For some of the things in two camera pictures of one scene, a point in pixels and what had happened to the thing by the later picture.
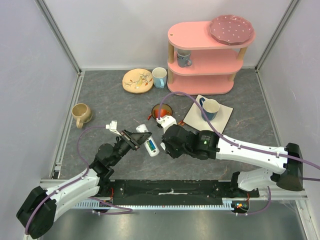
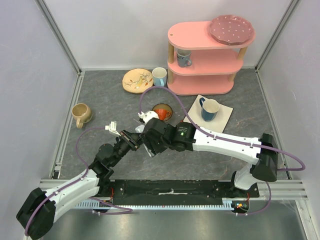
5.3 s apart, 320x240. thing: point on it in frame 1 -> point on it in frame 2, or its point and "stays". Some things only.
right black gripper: [167, 146] -> [149, 141]
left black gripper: [141, 136] stays
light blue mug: [159, 75] stays
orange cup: [163, 112] stays
